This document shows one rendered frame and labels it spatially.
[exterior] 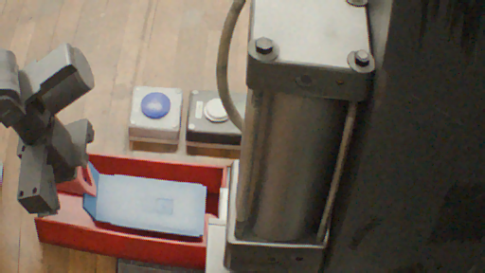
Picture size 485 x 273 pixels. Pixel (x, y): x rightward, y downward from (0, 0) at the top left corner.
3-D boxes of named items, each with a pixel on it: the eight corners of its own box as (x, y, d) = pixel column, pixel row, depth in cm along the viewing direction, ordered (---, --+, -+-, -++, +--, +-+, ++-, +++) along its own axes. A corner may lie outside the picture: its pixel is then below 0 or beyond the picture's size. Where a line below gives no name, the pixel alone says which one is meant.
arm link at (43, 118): (60, 95, 130) (35, 63, 125) (63, 128, 126) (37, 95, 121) (22, 122, 131) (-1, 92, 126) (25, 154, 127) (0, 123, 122)
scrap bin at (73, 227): (44, 171, 147) (42, 145, 142) (224, 193, 148) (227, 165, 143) (39, 242, 140) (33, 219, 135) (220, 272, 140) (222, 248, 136)
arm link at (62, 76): (88, 49, 129) (48, 6, 119) (99, 104, 124) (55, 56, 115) (21, 98, 131) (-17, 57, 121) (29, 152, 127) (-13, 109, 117)
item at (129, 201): (87, 173, 142) (85, 160, 139) (206, 188, 142) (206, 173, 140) (83, 219, 138) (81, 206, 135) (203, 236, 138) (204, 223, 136)
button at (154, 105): (142, 99, 153) (142, 89, 151) (171, 100, 153) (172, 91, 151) (138, 123, 151) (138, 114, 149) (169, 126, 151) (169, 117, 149)
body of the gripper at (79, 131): (90, 171, 129) (60, 135, 124) (32, 185, 133) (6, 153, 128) (95, 125, 133) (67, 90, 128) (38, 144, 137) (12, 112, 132)
